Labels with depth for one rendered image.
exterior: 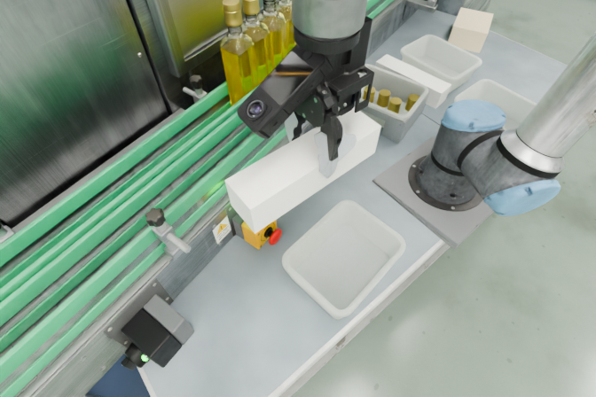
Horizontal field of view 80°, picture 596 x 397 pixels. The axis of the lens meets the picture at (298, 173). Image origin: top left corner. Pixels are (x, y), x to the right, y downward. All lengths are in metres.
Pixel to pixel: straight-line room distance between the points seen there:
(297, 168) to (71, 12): 0.50
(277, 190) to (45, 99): 0.50
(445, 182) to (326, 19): 0.61
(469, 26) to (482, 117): 0.75
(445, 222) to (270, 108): 0.60
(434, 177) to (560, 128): 0.30
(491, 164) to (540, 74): 0.80
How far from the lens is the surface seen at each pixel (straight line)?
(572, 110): 0.70
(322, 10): 0.36
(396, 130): 1.04
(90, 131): 0.88
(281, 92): 0.40
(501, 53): 1.57
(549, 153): 0.74
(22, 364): 0.69
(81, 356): 0.72
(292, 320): 0.77
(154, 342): 0.71
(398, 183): 0.95
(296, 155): 0.50
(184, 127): 0.84
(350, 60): 0.43
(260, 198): 0.46
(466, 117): 0.81
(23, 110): 0.80
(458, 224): 0.91
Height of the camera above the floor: 1.49
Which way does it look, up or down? 51 degrees down
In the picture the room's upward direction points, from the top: straight up
